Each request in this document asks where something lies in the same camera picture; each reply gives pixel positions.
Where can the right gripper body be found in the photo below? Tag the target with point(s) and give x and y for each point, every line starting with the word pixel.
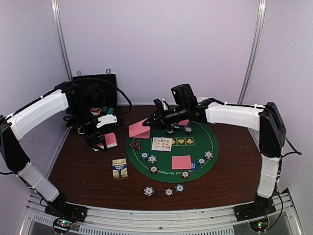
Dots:
pixel 168 118

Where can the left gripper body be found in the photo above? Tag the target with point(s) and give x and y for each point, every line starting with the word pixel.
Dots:
pixel 88 135

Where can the red-backed card deck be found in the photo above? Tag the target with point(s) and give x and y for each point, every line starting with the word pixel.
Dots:
pixel 110 141

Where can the dealt red card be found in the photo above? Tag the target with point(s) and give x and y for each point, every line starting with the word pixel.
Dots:
pixel 181 162
pixel 143 135
pixel 184 122

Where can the ten chips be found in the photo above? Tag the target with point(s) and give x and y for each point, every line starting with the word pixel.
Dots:
pixel 208 155
pixel 152 159
pixel 188 129

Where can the red card aloft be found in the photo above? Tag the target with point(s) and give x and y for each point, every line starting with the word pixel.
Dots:
pixel 138 128

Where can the triangular all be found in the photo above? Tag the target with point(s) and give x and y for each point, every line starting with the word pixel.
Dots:
pixel 136 144

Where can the fifty chips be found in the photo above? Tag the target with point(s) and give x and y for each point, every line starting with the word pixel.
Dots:
pixel 144 156
pixel 201 161

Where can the blue small blind button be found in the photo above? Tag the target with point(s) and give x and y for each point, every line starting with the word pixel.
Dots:
pixel 194 166

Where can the blue green fifty chip stack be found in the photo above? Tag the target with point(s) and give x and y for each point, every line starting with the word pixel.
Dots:
pixel 179 188

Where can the brown hundred chip stack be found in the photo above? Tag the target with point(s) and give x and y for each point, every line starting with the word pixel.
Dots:
pixel 168 192

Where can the blue peach ten chip stack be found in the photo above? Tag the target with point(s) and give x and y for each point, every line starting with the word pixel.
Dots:
pixel 148 191

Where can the face-up white card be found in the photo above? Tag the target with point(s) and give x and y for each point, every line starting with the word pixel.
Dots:
pixel 156 144

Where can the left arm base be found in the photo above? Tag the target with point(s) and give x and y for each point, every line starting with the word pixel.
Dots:
pixel 71 212

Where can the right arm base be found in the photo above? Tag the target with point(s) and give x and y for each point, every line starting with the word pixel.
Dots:
pixel 252 210

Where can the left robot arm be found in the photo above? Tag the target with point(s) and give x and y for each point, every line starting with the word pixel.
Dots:
pixel 69 97

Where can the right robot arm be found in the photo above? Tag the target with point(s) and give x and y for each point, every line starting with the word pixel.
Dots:
pixel 264 121

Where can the teal chips in case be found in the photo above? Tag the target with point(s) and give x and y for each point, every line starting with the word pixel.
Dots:
pixel 107 110

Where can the upper white bowl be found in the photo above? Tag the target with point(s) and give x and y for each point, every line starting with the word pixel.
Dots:
pixel 200 99

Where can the gold blue card box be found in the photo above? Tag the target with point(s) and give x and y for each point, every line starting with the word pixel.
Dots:
pixel 119 168

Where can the round green poker mat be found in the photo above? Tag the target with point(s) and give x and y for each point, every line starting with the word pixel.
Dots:
pixel 195 144

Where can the black poker case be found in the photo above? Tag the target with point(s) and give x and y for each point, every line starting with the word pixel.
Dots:
pixel 106 82

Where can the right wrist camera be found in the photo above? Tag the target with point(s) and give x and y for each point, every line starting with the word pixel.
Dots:
pixel 183 95

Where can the left aluminium post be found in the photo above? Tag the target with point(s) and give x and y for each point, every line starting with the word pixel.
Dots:
pixel 60 34

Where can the aluminium post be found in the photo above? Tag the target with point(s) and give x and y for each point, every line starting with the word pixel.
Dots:
pixel 60 34
pixel 260 19

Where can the right aluminium post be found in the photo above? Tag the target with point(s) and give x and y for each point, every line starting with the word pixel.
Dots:
pixel 260 19

